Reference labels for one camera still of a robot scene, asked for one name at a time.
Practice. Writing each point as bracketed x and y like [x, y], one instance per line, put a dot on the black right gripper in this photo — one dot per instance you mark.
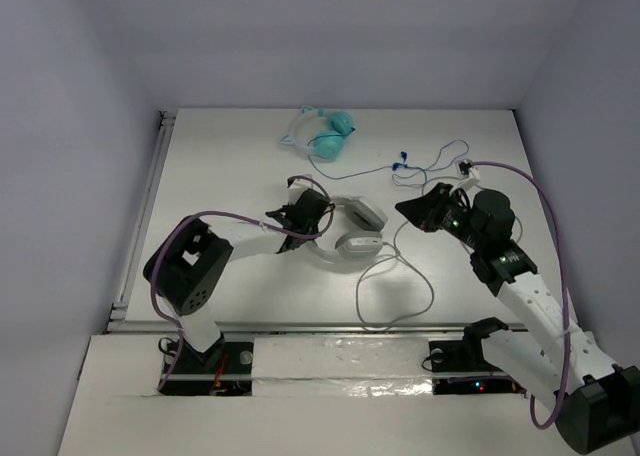
[424, 211]

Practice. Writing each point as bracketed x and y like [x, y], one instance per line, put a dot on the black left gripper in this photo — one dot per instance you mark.
[295, 224]

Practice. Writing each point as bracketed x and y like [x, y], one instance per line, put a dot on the white grey over-ear headphones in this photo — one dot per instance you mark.
[364, 240]

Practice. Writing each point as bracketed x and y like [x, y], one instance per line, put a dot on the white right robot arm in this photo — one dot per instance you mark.
[592, 400]

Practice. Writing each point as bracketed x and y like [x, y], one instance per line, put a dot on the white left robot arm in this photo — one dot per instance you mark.
[185, 270]

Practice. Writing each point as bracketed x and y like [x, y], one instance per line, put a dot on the teal cat-ear headphones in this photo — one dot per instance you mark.
[326, 144]

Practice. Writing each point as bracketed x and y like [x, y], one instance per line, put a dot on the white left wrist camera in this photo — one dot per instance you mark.
[298, 185]

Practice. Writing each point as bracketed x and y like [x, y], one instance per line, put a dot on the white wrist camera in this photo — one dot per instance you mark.
[298, 185]
[470, 176]

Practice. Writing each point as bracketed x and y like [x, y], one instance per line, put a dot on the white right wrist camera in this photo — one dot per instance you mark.
[470, 176]

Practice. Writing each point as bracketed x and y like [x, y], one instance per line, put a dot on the aluminium side rail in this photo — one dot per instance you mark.
[120, 304]

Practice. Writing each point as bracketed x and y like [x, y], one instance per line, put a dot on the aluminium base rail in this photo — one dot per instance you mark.
[149, 327]

